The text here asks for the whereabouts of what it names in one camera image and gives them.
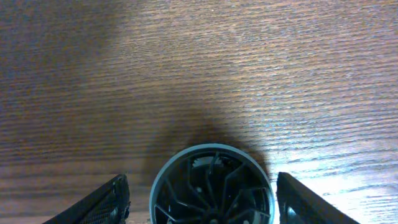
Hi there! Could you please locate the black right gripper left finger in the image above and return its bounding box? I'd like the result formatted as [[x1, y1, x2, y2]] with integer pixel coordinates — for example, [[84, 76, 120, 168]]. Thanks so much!
[[44, 174, 131, 224]]

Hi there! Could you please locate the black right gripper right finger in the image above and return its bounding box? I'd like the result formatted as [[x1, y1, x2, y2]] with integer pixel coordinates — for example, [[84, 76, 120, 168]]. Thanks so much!
[[276, 172, 359, 224]]

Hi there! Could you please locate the black round toy wheel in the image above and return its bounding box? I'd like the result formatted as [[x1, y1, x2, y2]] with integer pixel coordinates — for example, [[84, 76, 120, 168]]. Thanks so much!
[[149, 143, 275, 224]]

